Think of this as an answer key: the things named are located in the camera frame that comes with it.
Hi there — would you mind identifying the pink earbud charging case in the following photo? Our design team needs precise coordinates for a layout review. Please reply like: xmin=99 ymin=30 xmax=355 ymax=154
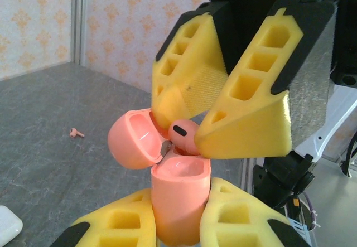
xmin=107 ymin=108 xmax=210 ymax=246

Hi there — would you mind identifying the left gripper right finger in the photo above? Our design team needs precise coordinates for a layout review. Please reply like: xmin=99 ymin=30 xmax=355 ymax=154
xmin=199 ymin=177 xmax=313 ymax=247

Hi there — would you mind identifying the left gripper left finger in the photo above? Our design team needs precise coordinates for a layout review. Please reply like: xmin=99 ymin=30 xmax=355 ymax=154
xmin=51 ymin=187 xmax=157 ymax=247

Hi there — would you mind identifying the aluminium frame post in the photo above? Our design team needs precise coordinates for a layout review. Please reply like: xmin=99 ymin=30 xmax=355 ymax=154
xmin=71 ymin=0 xmax=89 ymax=65

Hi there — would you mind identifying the white earbud charging case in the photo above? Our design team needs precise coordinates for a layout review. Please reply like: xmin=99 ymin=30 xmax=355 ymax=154
xmin=0 ymin=205 xmax=23 ymax=244

